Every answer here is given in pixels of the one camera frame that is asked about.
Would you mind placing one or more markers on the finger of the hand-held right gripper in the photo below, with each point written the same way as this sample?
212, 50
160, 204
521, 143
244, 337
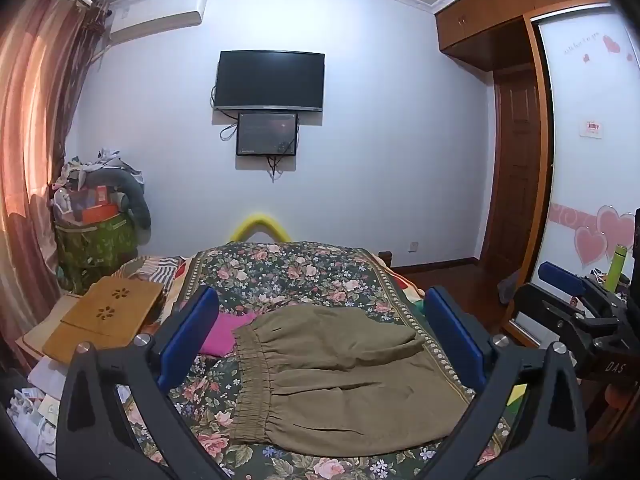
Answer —
560, 277
545, 317

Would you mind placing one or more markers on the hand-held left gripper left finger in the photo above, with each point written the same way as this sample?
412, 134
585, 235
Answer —
192, 332

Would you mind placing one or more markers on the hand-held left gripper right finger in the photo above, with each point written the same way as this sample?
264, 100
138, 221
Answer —
452, 332

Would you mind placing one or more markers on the olive green pants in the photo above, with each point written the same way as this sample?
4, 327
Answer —
340, 385

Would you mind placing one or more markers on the pink folded cloth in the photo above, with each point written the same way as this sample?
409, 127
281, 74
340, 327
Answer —
222, 335

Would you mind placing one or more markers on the dark cloth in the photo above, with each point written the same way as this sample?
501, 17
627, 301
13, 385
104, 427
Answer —
510, 287

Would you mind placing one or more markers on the green bottle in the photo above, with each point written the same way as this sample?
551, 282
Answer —
616, 267

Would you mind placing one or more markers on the colourful bedsheet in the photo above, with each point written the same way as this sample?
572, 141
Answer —
407, 287

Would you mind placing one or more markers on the striped cloth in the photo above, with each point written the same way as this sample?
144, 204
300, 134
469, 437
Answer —
155, 267

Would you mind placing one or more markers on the wooden lap desk board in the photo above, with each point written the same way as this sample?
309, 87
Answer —
105, 320

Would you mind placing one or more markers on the white heart-print wardrobe door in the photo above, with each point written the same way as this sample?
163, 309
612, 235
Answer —
585, 185

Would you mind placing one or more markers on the brown wooden door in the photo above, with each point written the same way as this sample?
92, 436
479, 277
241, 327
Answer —
517, 170

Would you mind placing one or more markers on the floral blanket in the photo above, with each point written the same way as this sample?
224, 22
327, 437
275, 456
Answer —
300, 270

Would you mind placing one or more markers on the green patterned storage bag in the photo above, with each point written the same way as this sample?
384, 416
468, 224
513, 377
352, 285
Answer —
95, 250

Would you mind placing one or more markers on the yellow foam tube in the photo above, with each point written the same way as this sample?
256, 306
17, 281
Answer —
260, 220

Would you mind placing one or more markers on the grey plush pillow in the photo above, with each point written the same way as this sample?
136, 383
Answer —
135, 195

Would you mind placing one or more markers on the orange box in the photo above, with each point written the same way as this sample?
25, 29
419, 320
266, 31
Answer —
99, 213

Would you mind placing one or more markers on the pile of white papers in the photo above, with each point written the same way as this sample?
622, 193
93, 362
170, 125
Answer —
35, 400

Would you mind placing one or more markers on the pile of clothes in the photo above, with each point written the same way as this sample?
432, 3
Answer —
80, 172

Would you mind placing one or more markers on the pink striped curtain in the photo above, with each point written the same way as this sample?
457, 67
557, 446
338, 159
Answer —
30, 160

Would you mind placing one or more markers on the wooden overhead cabinet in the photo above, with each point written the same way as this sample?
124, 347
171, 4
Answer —
500, 15

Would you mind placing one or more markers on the white air conditioner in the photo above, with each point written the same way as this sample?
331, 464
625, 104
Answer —
155, 15

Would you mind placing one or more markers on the small black wall monitor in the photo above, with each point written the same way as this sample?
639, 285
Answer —
265, 132

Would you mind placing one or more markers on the large black wall television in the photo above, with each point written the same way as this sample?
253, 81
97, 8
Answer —
270, 80

